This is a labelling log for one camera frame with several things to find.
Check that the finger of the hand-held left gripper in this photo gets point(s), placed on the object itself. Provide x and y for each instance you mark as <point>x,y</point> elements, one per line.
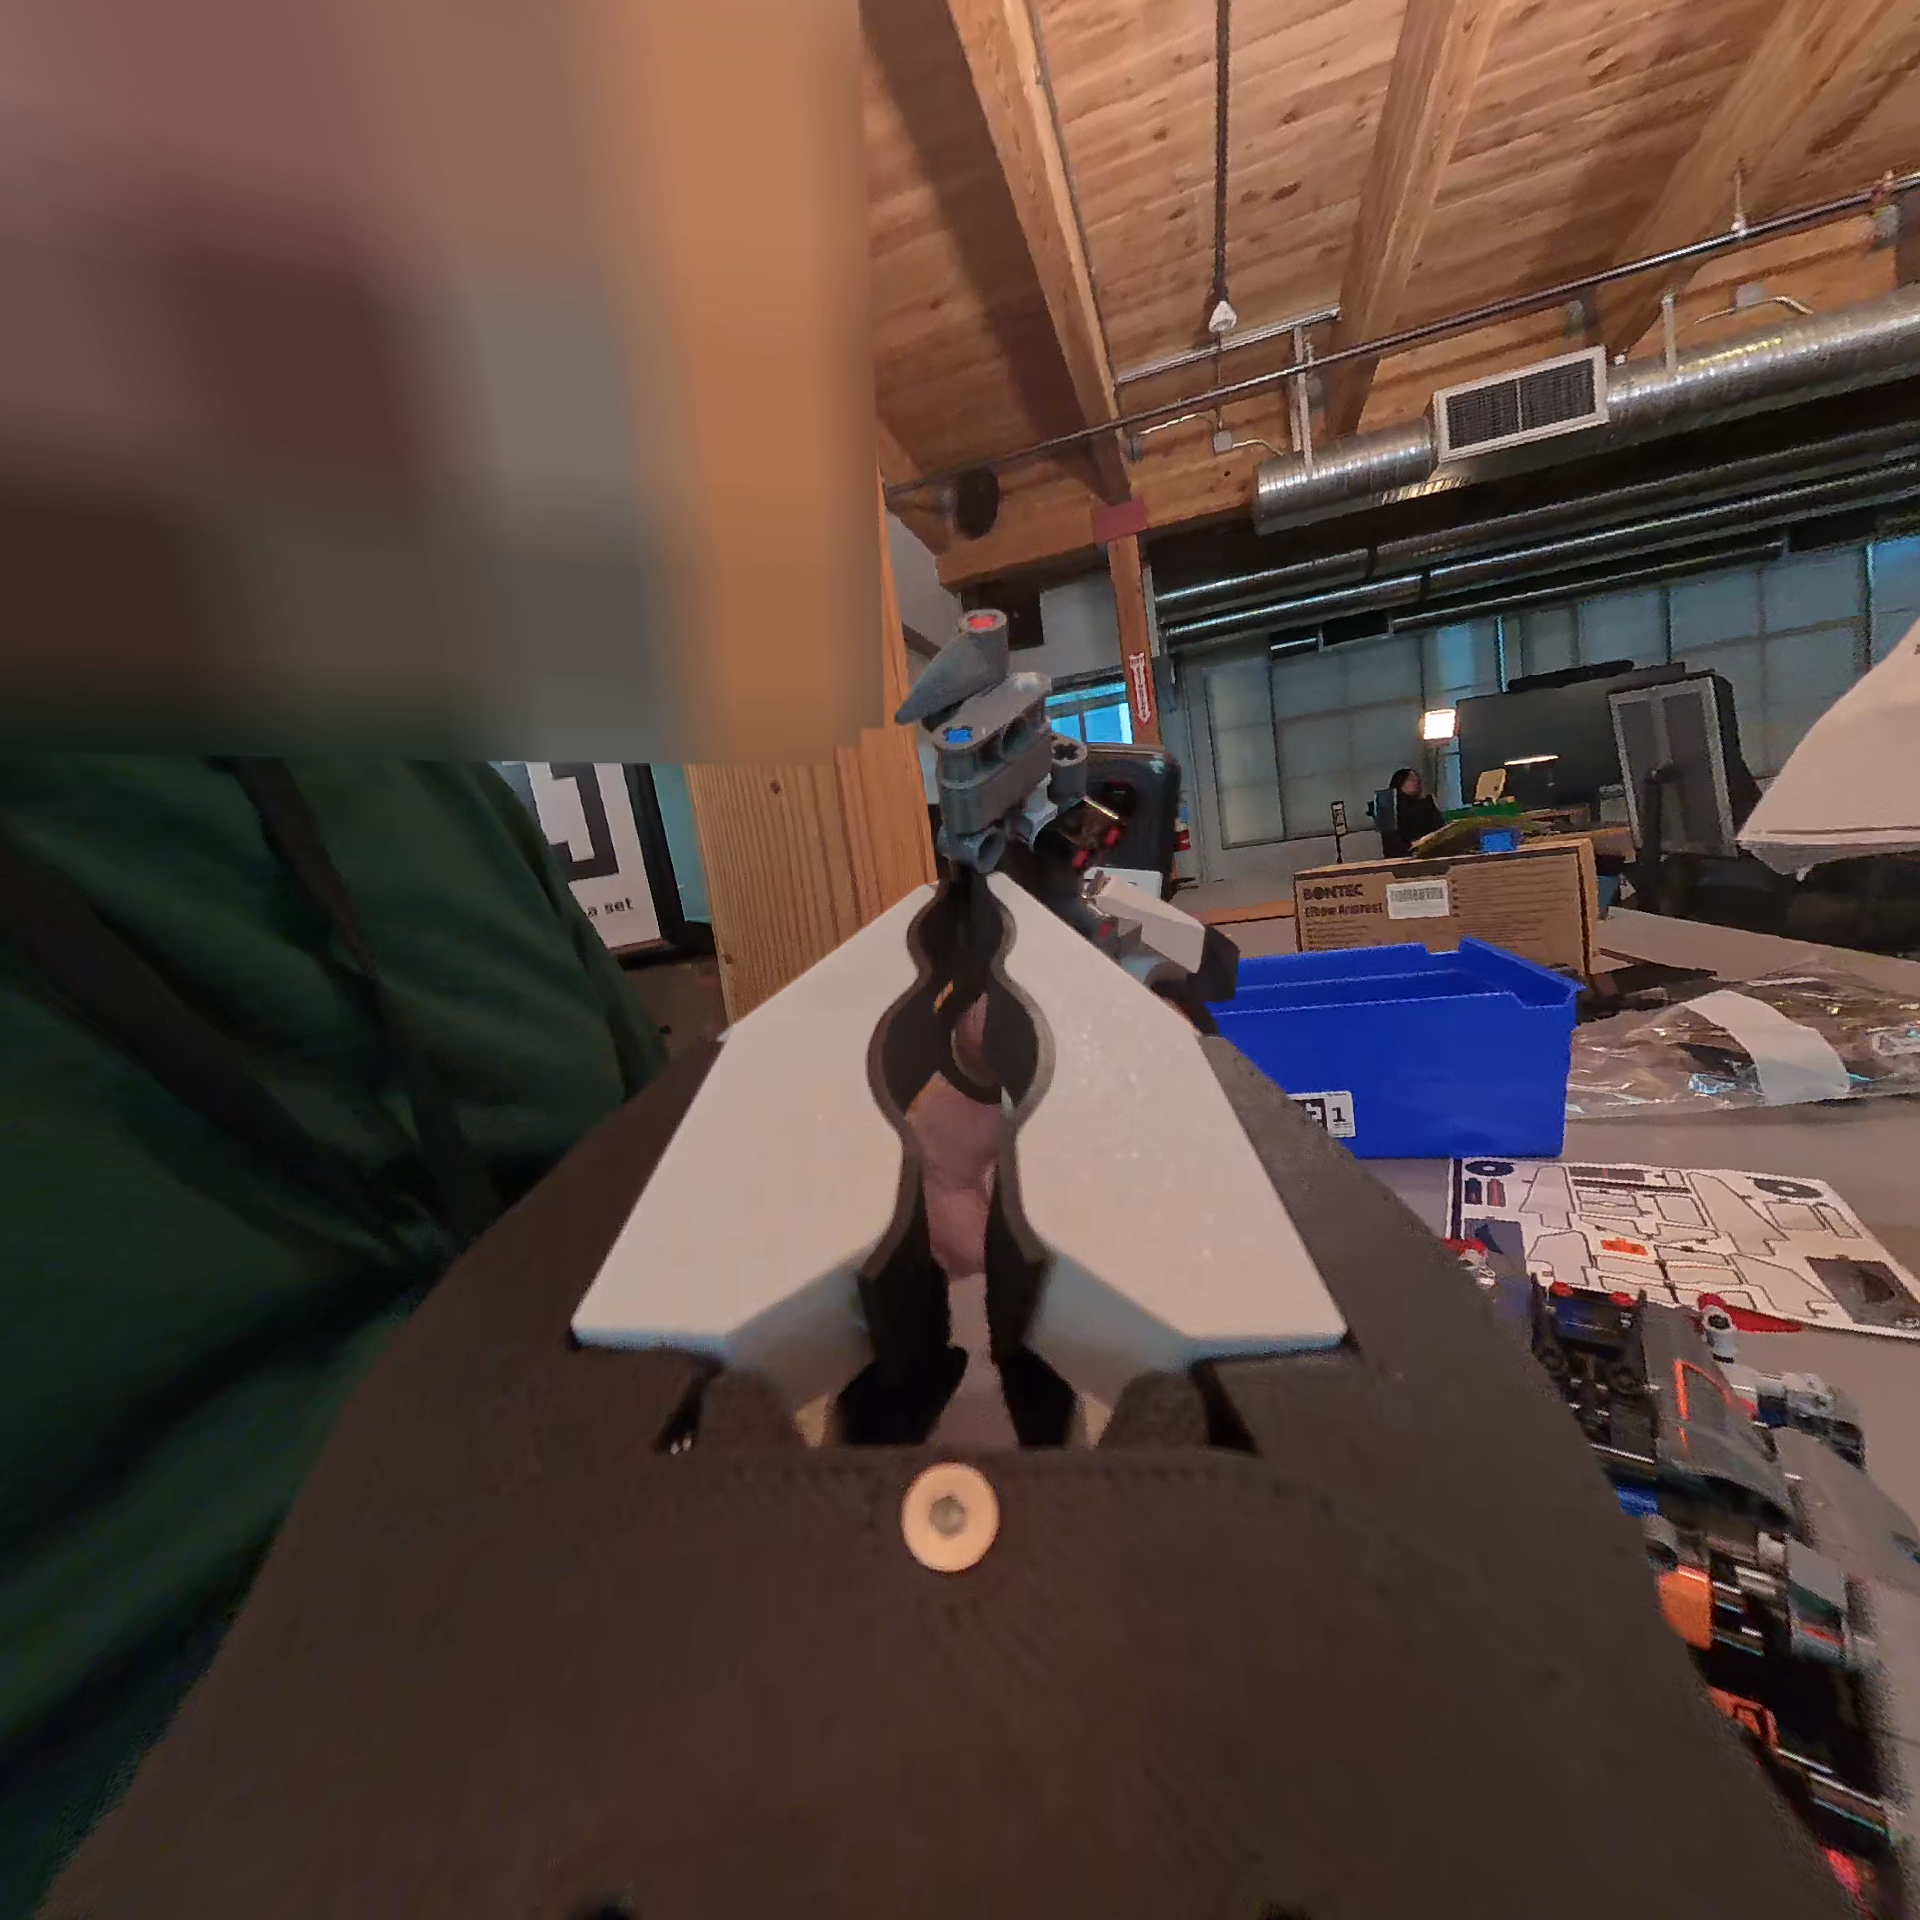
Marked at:
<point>1171,923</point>

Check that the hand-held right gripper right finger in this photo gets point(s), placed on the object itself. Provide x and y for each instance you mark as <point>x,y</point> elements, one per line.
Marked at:
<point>1171,1202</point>

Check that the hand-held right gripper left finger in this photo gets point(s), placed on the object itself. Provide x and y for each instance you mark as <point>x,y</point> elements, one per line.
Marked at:
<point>736,1202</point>

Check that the small grey lego assembly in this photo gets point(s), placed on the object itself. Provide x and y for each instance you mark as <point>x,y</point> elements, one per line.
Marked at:
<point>991,780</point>

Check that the grey lego car model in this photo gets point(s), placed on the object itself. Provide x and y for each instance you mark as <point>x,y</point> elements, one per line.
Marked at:
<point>1725,1424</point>

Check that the lego sticker sheet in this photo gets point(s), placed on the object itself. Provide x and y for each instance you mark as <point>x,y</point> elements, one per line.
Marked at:
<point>1679,1246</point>

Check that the lego instruction booklet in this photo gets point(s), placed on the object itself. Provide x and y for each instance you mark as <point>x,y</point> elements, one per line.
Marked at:
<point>1862,764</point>

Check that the blue plastic bin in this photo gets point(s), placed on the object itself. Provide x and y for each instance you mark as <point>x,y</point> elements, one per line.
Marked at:
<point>1397,1050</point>

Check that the brown cardboard box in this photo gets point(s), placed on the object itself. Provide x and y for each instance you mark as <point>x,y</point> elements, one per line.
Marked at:
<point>1516,909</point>

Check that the black framed tag sign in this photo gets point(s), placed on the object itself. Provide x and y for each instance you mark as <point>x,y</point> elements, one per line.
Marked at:
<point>600,856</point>

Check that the black monitor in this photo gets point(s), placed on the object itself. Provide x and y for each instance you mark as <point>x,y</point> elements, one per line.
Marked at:
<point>1532,742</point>

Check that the grey metal cabinet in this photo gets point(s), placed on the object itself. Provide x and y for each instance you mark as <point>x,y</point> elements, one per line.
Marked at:
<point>1677,764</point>

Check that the clear plastic bag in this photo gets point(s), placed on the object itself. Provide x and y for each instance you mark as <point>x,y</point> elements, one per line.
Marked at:
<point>1770,1050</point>

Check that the wooden post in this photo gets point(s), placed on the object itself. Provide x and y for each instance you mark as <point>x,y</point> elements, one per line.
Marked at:
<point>811,885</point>

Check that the silver vented air duct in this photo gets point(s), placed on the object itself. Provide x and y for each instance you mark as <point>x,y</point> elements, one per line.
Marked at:
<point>1725,375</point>

